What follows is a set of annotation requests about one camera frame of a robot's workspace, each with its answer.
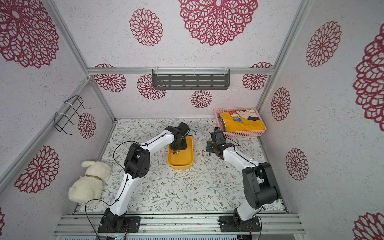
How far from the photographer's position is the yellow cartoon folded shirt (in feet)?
3.53

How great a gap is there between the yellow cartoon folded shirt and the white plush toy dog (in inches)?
32.3

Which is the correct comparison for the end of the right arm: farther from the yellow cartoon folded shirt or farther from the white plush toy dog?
the white plush toy dog

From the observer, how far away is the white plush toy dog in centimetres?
75
